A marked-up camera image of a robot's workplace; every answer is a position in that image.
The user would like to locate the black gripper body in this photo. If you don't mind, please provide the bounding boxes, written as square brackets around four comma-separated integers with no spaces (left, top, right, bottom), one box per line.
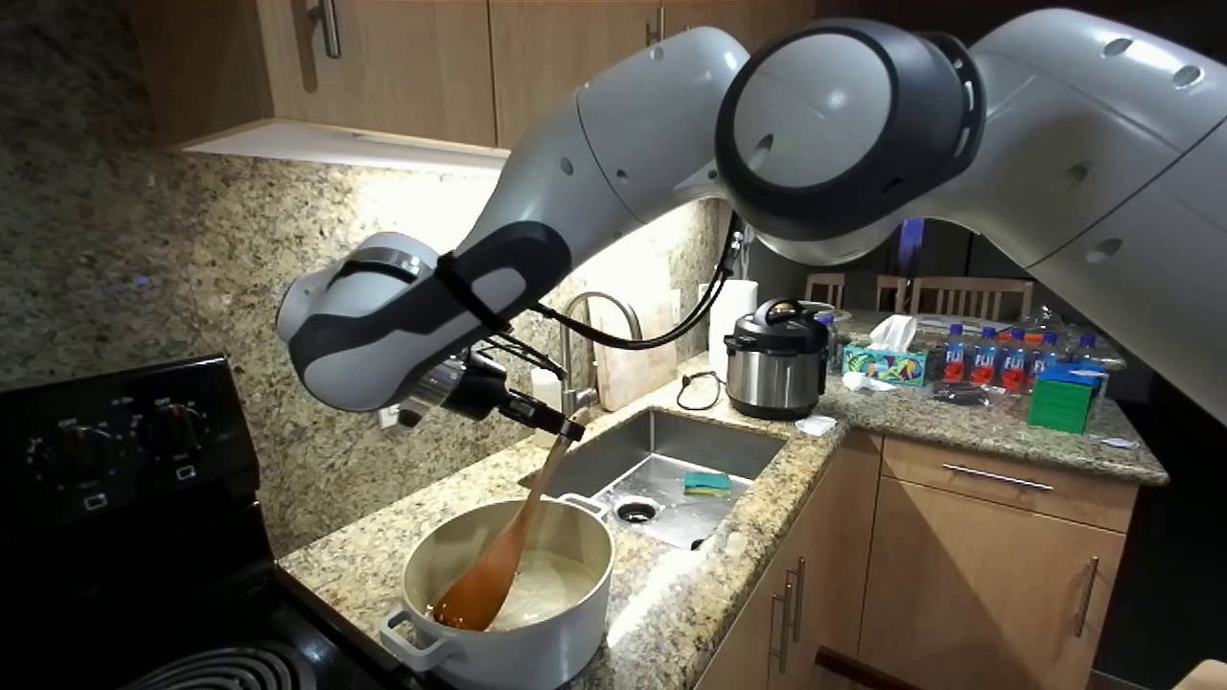
[438,348,548,429]

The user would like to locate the wooden lower cabinet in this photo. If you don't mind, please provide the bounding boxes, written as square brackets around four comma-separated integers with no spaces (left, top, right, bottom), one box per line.
[695,429,891,690]
[857,433,1143,690]

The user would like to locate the steel black pressure cooker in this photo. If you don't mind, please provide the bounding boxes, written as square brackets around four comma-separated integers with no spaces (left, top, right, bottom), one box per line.
[720,295,835,420]

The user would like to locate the wooden cutting board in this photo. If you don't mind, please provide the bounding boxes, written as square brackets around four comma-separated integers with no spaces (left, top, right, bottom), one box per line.
[588,242,695,413]

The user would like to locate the red label plastic bottle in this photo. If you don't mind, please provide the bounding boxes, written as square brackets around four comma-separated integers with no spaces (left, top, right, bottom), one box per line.
[971,322,1001,390]
[940,317,971,386]
[999,326,1037,399]

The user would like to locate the teal tissue box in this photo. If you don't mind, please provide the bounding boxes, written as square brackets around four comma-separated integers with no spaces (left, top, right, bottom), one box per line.
[840,314,934,390]

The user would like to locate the black cooker power cable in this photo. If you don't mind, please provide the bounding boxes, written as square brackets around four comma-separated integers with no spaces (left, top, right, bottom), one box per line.
[672,368,730,413]

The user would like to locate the black electric stove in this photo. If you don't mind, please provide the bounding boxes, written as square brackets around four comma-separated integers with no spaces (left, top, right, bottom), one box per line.
[0,353,425,690]

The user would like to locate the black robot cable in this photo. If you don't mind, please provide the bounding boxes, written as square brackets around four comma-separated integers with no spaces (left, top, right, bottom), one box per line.
[485,207,747,374]

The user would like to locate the white paper towel roll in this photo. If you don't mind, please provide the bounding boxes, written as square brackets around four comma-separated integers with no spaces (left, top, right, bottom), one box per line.
[705,276,762,374]

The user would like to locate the green kitchen sponge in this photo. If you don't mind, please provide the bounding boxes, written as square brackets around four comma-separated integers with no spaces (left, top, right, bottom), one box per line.
[681,466,735,501]

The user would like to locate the stainless steel sink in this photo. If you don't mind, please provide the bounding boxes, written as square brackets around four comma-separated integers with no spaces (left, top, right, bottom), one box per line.
[516,404,789,557]

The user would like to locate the green box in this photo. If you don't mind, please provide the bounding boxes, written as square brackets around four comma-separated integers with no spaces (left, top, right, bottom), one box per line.
[1023,360,1114,437]

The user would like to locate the wooden cabinet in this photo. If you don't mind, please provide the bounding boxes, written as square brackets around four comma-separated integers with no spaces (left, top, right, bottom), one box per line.
[127,0,821,169]
[857,433,1143,690]
[695,429,891,690]

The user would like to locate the black velcro strap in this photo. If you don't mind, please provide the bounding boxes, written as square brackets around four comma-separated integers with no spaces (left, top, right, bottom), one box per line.
[435,251,518,337]

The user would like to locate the wooden chair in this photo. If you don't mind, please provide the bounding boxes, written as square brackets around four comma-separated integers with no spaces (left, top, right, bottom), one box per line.
[802,268,853,311]
[874,274,1040,326]

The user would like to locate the white cooking pot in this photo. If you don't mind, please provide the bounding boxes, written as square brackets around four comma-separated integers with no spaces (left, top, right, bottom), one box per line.
[375,495,618,690]

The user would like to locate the metal cabinet handle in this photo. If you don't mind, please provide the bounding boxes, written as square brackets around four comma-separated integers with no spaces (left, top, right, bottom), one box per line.
[944,460,1063,497]
[788,557,810,652]
[301,0,349,60]
[762,585,789,679]
[1070,553,1107,644]

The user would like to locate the metal kitchen faucet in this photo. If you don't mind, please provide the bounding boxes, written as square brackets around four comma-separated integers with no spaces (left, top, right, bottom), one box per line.
[558,289,650,413]

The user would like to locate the wooden upper cabinet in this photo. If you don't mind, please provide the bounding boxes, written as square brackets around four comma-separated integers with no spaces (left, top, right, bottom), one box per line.
[127,0,821,169]

